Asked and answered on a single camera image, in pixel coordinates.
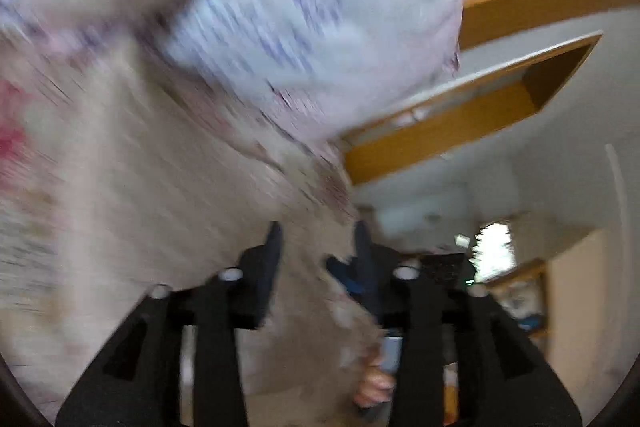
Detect cream cable-knit sweater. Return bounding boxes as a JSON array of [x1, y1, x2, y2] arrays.
[[1, 35, 378, 426]]

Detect person's right hand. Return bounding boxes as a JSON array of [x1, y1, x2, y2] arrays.
[[352, 345, 396, 409]]

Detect wooden display shelf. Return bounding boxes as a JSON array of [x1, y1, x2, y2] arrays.
[[486, 259, 549, 340]]

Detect lavender print pillow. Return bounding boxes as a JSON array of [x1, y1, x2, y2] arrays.
[[154, 0, 462, 143]]

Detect floral bed quilt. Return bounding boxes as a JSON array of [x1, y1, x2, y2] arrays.
[[1, 35, 63, 254]]

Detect wooden headboard frame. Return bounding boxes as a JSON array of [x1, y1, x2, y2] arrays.
[[344, 0, 639, 185]]

